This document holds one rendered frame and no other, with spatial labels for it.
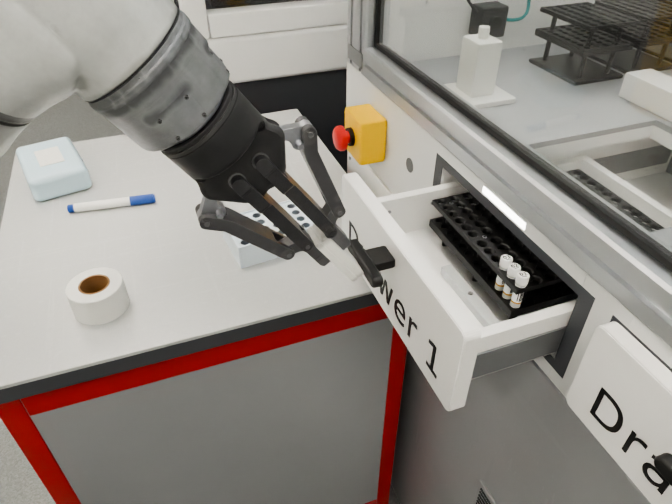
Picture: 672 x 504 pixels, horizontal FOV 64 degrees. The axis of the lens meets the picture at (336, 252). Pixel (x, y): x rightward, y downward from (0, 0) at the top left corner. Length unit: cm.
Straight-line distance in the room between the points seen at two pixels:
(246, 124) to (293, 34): 89
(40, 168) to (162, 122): 68
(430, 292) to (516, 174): 16
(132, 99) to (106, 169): 73
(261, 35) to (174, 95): 91
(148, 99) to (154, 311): 42
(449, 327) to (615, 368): 14
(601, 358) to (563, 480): 20
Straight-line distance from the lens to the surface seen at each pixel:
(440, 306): 50
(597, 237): 52
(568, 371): 60
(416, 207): 71
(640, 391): 51
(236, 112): 41
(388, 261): 56
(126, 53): 37
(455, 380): 51
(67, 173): 103
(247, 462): 98
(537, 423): 69
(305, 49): 132
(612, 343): 51
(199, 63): 39
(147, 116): 39
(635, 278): 50
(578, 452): 65
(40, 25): 36
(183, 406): 82
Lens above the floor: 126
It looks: 38 degrees down
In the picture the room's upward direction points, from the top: straight up
